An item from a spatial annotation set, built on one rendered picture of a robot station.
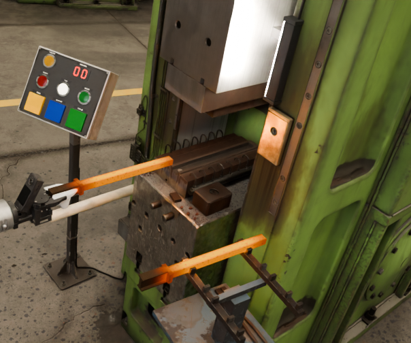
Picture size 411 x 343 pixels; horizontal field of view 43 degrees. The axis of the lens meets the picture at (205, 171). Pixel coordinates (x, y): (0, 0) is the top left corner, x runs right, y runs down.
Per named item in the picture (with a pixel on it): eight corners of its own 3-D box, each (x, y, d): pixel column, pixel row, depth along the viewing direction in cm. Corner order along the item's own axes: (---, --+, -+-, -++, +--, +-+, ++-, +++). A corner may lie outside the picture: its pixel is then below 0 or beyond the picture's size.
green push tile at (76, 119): (80, 132, 202) (86, 114, 202) (64, 125, 204) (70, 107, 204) (82, 132, 204) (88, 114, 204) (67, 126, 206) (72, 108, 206)
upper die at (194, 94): (200, 113, 170) (205, 87, 164) (164, 87, 181) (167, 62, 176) (284, 92, 195) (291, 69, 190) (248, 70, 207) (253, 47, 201)
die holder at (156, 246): (178, 313, 202) (197, 226, 177) (124, 254, 224) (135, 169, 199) (274, 260, 236) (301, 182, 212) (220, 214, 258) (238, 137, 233)
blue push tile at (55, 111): (59, 123, 205) (65, 105, 204) (43, 117, 207) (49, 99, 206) (61, 123, 207) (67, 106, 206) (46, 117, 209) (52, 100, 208)
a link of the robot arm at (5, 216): (-15, 197, 146) (-1, 216, 141) (2, 192, 149) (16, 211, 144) (-12, 220, 152) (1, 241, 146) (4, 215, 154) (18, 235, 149)
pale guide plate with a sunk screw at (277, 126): (275, 166, 167) (289, 120, 158) (256, 152, 172) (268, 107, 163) (280, 164, 168) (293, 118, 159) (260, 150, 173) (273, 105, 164)
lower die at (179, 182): (184, 198, 189) (188, 180, 185) (152, 170, 201) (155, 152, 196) (262, 169, 215) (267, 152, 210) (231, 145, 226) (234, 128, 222)
